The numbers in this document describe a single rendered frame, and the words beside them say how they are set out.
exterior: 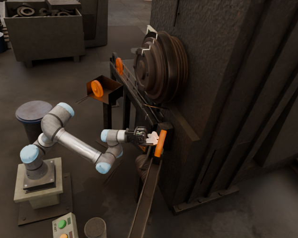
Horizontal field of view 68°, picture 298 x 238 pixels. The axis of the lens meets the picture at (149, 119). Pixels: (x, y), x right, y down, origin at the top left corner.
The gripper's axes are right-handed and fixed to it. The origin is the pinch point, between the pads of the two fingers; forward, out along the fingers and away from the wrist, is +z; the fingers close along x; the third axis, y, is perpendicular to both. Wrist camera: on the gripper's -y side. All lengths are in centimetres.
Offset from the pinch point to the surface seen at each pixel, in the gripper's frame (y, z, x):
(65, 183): -68, -97, 9
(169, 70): 29.5, 3.0, 27.9
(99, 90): -5, -69, 65
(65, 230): -21, -44, -47
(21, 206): -62, -118, -21
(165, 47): 40, 1, 36
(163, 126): -11.7, -4.4, 26.6
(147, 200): -26.4, -6.8, -21.9
